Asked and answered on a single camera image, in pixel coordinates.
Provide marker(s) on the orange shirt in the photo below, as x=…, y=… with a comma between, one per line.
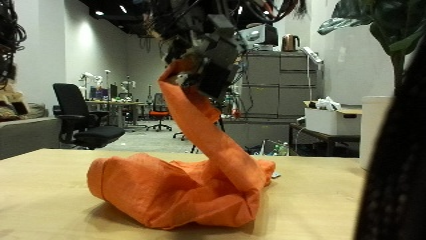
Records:
x=177, y=193

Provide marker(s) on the grey device box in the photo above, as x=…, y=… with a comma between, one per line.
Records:
x=260, y=35

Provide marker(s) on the copper kettle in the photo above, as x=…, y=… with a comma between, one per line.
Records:
x=290, y=42

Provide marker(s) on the tall grey metal cabinet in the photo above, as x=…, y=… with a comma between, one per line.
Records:
x=283, y=83

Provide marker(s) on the red ball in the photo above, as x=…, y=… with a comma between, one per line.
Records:
x=235, y=113

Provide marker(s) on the white power strip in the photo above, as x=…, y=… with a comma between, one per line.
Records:
x=312, y=55

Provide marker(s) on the orange office chair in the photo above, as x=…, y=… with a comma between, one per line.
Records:
x=158, y=114

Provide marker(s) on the low grey counter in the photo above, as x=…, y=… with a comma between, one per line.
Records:
x=256, y=131

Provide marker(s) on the light wooden desk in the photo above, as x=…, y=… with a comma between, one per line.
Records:
x=119, y=105

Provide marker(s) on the white storage box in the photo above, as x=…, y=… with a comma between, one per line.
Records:
x=323, y=120

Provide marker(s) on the green bottles pack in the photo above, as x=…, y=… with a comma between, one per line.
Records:
x=276, y=148

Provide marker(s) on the dark side table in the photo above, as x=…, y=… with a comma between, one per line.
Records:
x=327, y=138

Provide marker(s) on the black office chair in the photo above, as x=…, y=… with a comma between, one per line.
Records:
x=87, y=133

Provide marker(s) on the green leafy plant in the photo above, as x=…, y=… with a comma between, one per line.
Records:
x=399, y=30

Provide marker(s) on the white cylindrical pot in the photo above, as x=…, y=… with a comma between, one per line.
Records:
x=374, y=133

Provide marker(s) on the brown plush blanket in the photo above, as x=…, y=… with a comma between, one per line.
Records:
x=14, y=106

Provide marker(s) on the grey sofa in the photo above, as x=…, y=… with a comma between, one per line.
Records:
x=21, y=136

